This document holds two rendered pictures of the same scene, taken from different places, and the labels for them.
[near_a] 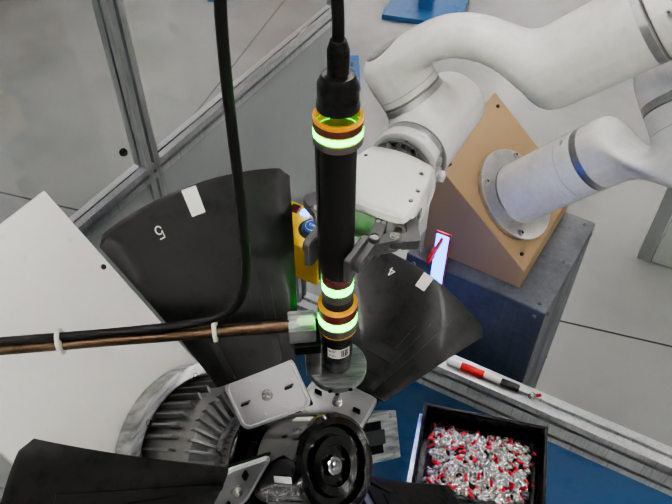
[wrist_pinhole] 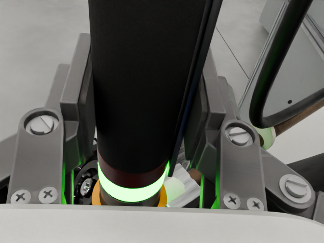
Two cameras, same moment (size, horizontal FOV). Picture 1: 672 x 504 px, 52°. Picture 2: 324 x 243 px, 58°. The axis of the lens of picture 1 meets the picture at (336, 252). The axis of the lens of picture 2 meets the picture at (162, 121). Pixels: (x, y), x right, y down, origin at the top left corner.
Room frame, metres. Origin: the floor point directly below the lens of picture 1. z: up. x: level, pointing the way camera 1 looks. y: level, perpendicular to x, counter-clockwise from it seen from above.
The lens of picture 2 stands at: (0.56, -0.04, 1.54)
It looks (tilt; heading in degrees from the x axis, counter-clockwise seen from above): 47 degrees down; 142
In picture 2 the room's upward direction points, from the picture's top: 10 degrees clockwise
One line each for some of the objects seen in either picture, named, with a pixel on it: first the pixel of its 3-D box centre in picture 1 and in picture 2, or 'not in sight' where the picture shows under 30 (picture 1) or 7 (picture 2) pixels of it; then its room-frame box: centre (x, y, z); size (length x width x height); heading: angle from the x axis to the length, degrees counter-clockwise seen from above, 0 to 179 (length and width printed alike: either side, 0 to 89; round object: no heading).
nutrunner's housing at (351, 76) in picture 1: (337, 250); not in sight; (0.49, 0.00, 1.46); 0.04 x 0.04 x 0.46
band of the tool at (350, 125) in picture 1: (338, 128); not in sight; (0.49, 0.00, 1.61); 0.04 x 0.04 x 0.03
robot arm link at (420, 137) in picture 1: (408, 161); not in sight; (0.63, -0.08, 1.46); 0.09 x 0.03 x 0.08; 61
